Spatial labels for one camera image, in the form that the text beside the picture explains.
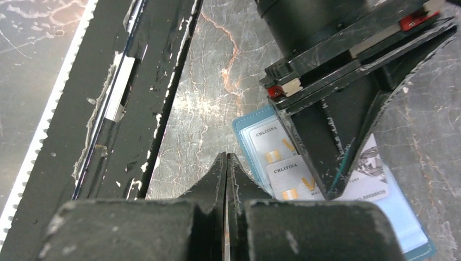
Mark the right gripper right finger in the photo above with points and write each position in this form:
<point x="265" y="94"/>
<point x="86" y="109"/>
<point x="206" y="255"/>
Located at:
<point x="263" y="228"/>

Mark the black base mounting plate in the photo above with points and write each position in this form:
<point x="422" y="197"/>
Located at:
<point x="111" y="37"/>

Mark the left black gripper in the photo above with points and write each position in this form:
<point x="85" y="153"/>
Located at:
<point x="343" y="63"/>

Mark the teal card holder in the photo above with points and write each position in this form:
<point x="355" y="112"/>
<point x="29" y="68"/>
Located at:
<point x="412" y="238"/>

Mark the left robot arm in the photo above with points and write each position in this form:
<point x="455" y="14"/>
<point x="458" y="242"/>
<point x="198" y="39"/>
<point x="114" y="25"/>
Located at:
<point x="343" y="62"/>

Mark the white VIP credit card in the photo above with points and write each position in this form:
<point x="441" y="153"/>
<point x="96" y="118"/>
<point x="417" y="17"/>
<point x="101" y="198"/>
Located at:
<point x="272" y="145"/>

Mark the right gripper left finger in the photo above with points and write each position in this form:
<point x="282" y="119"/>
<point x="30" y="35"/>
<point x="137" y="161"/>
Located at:
<point x="190" y="227"/>

